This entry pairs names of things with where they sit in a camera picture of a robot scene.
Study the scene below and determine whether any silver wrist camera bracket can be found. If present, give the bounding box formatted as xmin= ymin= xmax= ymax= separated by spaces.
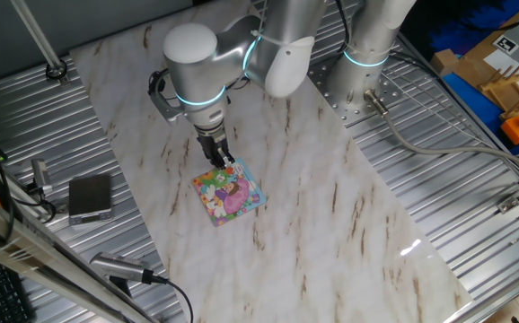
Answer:
xmin=147 ymin=92 xmax=185 ymax=126

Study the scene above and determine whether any white cable tie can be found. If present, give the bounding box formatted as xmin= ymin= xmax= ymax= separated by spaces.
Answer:
xmin=250 ymin=29 xmax=308 ymax=49

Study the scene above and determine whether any wooden block rack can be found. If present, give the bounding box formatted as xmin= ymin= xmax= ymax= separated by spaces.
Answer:
xmin=453 ymin=0 xmax=519 ymax=98

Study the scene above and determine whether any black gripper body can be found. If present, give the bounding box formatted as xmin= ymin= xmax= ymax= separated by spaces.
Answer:
xmin=195 ymin=127 xmax=230 ymax=159

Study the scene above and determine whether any silver camera pole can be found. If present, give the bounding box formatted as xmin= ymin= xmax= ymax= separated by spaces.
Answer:
xmin=10 ymin=0 xmax=70 ymax=87

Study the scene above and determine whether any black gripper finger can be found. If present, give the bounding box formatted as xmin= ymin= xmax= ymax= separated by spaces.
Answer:
xmin=219 ymin=146 xmax=237 ymax=170
xmin=208 ymin=151 xmax=226 ymax=170

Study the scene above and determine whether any aluminium frame bar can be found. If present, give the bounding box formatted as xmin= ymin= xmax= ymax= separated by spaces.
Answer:
xmin=0 ymin=186 xmax=157 ymax=323

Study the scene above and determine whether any blue mat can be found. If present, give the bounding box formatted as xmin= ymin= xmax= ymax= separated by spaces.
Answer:
xmin=441 ymin=71 xmax=519 ymax=156

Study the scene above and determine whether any black base cable bundle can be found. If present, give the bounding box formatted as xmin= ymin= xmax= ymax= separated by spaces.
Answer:
xmin=334 ymin=0 xmax=427 ymax=64

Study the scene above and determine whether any black ribbed camera cable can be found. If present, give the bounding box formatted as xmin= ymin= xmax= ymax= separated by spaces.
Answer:
xmin=149 ymin=273 xmax=196 ymax=323

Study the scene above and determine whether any black camera stand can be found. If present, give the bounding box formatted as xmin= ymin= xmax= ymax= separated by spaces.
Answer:
xmin=108 ymin=274 xmax=134 ymax=298

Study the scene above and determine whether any small cardboard box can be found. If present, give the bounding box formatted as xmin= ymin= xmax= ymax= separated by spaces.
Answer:
xmin=429 ymin=48 xmax=462 ymax=78

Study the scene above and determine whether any black white marker tag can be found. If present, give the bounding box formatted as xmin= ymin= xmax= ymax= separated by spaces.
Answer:
xmin=491 ymin=33 xmax=519 ymax=57

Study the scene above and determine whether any ribbed silver camera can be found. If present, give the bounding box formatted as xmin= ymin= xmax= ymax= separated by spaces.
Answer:
xmin=89 ymin=251 xmax=155 ymax=284

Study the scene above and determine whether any silver digital scale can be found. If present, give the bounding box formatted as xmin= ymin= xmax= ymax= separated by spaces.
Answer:
xmin=67 ymin=173 xmax=115 ymax=228

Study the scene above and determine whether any silver perforated base plate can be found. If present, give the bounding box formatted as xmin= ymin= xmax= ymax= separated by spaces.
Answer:
xmin=307 ymin=48 xmax=404 ymax=127

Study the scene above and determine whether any small silver camera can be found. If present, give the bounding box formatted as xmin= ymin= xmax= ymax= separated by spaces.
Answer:
xmin=30 ymin=158 xmax=54 ymax=195

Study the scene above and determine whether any dark blue cloth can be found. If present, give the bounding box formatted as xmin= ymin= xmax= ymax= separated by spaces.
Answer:
xmin=427 ymin=0 xmax=519 ymax=57

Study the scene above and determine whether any thick grey base cable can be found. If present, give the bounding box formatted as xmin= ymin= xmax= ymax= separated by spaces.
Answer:
xmin=363 ymin=88 xmax=519 ymax=183

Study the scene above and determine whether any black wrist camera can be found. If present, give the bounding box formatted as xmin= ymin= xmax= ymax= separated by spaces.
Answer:
xmin=146 ymin=69 xmax=168 ymax=96

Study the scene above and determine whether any colourful fairy puzzle board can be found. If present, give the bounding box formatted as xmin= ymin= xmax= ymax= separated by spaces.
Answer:
xmin=190 ymin=156 xmax=268 ymax=228

